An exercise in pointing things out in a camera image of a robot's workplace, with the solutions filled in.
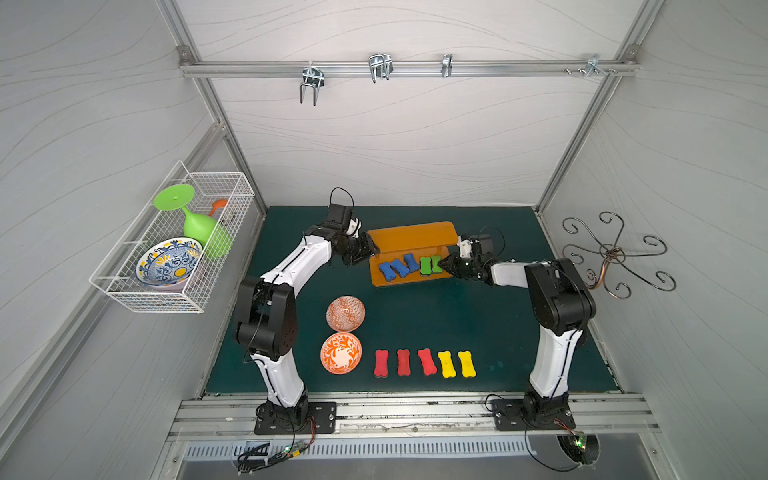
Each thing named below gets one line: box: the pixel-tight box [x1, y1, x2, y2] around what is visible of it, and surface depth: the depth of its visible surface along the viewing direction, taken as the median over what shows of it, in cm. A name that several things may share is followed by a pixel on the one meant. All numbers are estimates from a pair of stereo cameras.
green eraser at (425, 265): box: [420, 256, 432, 275], surface depth 103 cm
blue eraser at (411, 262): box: [403, 253, 419, 273], surface depth 103 cm
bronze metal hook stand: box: [563, 211, 677, 299], surface depth 70 cm
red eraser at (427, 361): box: [418, 348, 437, 376], surface depth 82 cm
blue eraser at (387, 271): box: [378, 262, 397, 282], surface depth 101 cm
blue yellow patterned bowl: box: [136, 237, 204, 290], surface depth 63 cm
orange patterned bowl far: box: [326, 295, 366, 333], surface depth 92 cm
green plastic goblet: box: [154, 184, 233, 260], surface depth 64 cm
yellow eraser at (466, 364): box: [458, 350, 477, 378], surface depth 82 cm
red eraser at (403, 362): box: [397, 349, 411, 377], surface depth 82 cm
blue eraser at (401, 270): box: [390, 259, 409, 279], surface depth 103 cm
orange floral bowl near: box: [320, 332, 363, 375], surface depth 84 cm
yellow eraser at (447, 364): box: [437, 350, 457, 379], surface depth 82 cm
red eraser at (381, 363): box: [374, 349, 389, 377], surface depth 82 cm
